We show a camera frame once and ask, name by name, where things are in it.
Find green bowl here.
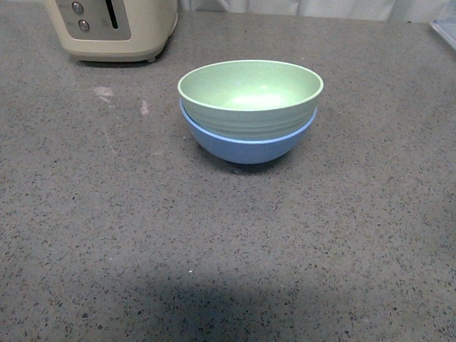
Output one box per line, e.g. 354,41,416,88
177,60,323,140

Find clear container lid blue seal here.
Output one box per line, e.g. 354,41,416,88
430,18,456,51

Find white curtain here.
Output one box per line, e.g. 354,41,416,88
178,0,447,23

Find cream toaster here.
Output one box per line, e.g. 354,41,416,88
44,0,178,62

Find blue bowl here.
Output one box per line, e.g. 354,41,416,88
179,100,318,165

